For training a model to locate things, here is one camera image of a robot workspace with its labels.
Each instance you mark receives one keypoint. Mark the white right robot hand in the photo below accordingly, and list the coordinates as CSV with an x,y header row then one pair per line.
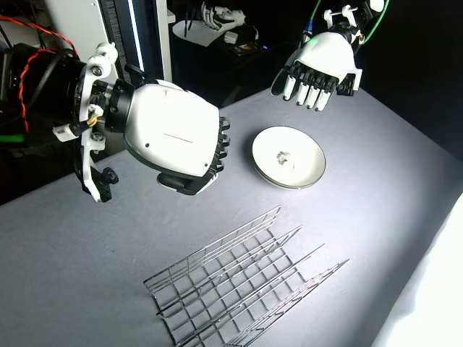
x,y
170,123

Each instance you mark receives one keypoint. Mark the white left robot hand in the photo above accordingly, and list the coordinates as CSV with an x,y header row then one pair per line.
x,y
329,54

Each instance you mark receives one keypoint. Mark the black device with lights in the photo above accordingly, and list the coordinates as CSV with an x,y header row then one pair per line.
x,y
249,48

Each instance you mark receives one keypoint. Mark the white paper sheet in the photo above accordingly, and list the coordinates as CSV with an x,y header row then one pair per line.
x,y
195,34

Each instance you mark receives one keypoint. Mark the small white adapter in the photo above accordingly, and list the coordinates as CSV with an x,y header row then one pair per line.
x,y
231,37

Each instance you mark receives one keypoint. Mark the spare white robot hand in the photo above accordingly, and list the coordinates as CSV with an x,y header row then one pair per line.
x,y
222,16

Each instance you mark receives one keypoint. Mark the white robot column blue strip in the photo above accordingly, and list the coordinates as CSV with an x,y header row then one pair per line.
x,y
79,21

